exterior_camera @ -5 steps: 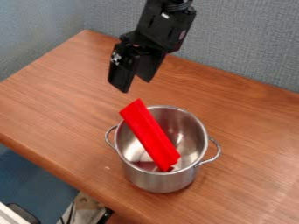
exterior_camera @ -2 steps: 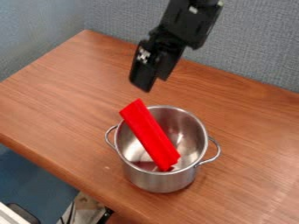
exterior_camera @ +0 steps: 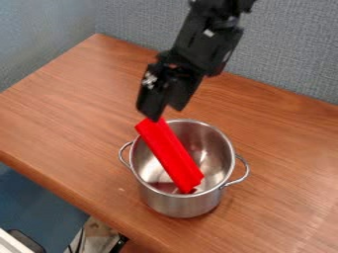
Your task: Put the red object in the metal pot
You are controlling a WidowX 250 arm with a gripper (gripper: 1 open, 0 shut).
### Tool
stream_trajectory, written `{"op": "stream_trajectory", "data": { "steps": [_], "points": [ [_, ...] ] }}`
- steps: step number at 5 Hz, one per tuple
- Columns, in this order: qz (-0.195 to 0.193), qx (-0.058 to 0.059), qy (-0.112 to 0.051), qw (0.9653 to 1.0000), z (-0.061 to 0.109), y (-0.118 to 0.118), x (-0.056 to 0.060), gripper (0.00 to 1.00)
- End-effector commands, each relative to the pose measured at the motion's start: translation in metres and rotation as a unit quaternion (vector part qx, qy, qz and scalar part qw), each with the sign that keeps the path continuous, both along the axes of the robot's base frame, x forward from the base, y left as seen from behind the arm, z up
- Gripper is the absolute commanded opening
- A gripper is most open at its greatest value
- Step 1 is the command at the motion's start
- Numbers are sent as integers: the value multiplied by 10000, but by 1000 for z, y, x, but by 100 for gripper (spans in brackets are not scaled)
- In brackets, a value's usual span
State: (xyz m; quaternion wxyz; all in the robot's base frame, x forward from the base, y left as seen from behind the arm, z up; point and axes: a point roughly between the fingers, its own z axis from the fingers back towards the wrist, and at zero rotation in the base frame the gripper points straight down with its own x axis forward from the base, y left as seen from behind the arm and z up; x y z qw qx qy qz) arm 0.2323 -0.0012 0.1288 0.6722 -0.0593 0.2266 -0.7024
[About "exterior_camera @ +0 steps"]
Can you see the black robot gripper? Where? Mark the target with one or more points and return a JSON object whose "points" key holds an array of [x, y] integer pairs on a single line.
{"points": [[206, 41]]}

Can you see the red plastic block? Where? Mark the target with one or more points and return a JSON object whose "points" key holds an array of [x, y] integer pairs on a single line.
{"points": [[170, 152]]}

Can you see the stainless steel pot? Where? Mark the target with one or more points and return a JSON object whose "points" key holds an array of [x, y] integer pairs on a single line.
{"points": [[212, 153]]}

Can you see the black object on floor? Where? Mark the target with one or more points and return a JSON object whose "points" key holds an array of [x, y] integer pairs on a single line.
{"points": [[27, 241]]}

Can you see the white object at corner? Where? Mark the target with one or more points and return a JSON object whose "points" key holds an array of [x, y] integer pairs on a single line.
{"points": [[9, 245]]}

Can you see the table leg bracket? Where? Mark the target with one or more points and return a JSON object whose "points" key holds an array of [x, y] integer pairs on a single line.
{"points": [[96, 238]]}

